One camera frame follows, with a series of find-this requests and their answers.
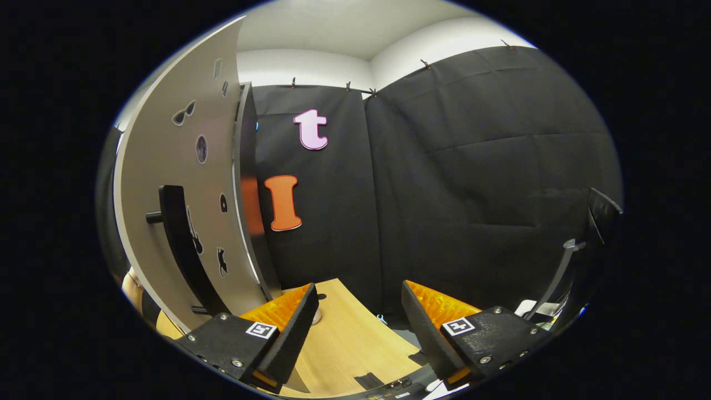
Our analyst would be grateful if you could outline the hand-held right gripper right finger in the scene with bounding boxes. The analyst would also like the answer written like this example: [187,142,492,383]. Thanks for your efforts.
[400,279,553,391]

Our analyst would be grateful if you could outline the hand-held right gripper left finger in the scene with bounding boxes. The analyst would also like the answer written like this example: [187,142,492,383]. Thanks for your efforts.
[174,282,321,394]

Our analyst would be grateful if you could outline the black door handle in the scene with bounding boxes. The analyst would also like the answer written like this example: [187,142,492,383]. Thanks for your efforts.
[146,185,232,317]

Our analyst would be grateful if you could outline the white cabinet door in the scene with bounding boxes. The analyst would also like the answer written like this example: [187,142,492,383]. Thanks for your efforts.
[114,16,268,335]

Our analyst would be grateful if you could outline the white papers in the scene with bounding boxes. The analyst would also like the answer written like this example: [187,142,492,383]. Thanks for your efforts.
[514,300,559,322]

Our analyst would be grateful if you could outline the black backdrop cloth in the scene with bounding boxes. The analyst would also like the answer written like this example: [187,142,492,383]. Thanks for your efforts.
[253,46,624,329]

